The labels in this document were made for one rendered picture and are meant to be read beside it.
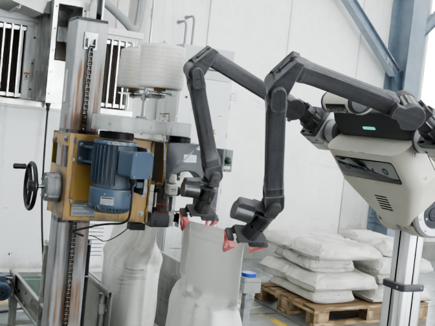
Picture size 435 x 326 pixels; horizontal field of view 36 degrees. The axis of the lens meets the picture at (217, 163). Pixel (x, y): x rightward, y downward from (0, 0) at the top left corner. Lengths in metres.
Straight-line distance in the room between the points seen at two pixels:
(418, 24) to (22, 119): 4.93
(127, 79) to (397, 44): 6.23
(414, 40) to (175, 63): 6.13
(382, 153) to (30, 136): 3.49
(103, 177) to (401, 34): 6.58
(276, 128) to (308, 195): 6.04
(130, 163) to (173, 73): 0.36
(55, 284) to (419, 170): 1.35
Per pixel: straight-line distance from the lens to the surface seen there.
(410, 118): 1.94
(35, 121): 5.21
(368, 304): 5.57
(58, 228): 2.54
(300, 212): 7.87
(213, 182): 2.38
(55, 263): 2.57
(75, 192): 2.48
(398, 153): 2.12
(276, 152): 1.92
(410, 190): 2.19
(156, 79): 2.35
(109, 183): 2.31
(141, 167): 2.27
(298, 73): 1.80
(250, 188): 7.46
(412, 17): 8.31
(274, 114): 1.85
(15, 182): 5.22
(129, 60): 2.62
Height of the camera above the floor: 1.41
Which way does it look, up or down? 3 degrees down
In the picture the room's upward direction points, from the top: 6 degrees clockwise
